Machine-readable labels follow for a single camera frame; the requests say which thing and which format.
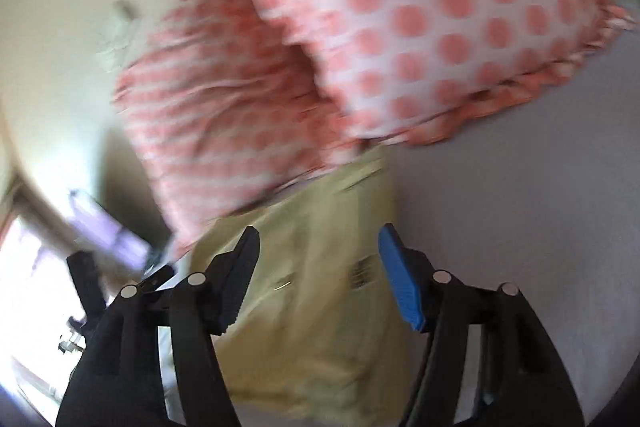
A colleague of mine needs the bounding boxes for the pale yellow pants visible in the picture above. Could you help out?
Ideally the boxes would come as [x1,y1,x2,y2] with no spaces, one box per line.
[159,148,432,422]

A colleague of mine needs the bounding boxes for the black stand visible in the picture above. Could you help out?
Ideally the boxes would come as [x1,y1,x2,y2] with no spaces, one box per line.
[57,252,108,353]

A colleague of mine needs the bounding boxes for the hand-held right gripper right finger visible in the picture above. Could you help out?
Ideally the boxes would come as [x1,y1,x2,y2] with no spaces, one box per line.
[378,223,587,427]

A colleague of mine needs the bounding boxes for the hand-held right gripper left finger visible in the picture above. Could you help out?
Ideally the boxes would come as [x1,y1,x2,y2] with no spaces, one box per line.
[55,226,261,427]

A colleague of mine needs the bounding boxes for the purple cloth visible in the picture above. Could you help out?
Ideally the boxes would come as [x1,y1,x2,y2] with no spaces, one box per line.
[67,189,151,269]

